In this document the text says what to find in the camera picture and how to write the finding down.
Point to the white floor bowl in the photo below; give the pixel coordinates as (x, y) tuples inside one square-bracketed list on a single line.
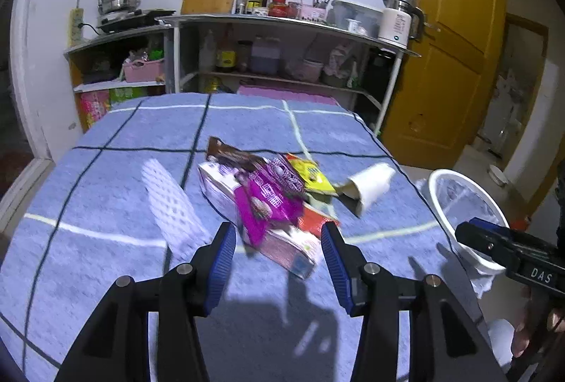
[(498, 175)]

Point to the red wrapper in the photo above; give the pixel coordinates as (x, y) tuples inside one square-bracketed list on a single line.
[(311, 223)]

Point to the white electric kettle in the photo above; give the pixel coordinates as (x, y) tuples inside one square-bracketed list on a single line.
[(395, 26)]

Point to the green printed box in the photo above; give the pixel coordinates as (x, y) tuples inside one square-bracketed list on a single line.
[(132, 95)]

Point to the pink knife holder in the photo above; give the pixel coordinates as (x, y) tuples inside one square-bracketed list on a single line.
[(313, 13)]

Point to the steel pot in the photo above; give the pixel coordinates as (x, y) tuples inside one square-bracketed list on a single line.
[(119, 0)]

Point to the small steel shelf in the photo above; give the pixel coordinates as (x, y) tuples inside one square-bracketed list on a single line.
[(110, 38)]

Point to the yellow wooden door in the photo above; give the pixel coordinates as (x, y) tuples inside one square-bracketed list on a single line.
[(450, 55)]

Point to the white plastic bottle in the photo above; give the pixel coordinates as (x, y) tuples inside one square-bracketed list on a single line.
[(206, 53)]

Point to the clear plastic container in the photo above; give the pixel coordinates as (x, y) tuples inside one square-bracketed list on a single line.
[(355, 17)]

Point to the magenta snack wrapper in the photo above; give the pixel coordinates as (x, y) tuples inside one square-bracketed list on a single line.
[(265, 205)]

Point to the purple milk carton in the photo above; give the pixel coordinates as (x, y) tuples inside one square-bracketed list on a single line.
[(282, 249)]

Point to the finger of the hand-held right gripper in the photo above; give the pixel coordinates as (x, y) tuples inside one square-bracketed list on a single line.
[(490, 223), (485, 247)]

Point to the dark oil bottle yellow label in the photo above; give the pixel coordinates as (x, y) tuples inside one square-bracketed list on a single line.
[(225, 55)]

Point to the blue checked blanket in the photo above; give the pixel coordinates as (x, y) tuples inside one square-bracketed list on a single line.
[(132, 143)]

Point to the black induction cooker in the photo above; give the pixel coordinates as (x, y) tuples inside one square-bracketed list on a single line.
[(132, 17)]

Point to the black bucket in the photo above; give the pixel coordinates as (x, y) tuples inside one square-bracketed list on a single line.
[(377, 70)]

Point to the red lid jar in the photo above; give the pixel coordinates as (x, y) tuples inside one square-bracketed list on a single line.
[(279, 7)]

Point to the pink plastic basket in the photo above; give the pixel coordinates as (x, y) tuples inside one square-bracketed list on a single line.
[(143, 70)]

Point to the person's right hand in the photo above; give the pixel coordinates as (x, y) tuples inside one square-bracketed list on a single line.
[(521, 338)]

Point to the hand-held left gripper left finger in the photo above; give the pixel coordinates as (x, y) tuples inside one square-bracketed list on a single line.
[(220, 262)]

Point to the yellow power strip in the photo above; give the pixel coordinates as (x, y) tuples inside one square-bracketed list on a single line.
[(76, 28)]

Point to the brown snack wrapper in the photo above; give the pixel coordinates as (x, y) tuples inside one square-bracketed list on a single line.
[(229, 154)]

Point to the white bin with liner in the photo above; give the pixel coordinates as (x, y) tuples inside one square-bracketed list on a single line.
[(441, 205)]

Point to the pink printed box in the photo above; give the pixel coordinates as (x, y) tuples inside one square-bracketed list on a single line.
[(95, 108)]

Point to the white foam fruit net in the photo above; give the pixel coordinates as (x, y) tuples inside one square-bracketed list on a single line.
[(170, 205)]

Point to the large steel shelf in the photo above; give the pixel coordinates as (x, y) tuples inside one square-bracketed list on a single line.
[(265, 22)]

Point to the yellow snack packet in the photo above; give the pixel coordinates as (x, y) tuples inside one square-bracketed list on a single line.
[(311, 176)]

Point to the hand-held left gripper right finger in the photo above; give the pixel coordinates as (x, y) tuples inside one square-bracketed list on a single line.
[(335, 262)]

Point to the white paper cup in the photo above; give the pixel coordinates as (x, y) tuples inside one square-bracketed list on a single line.
[(370, 185)]

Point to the purple plastic jug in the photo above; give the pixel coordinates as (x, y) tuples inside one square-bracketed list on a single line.
[(265, 57)]

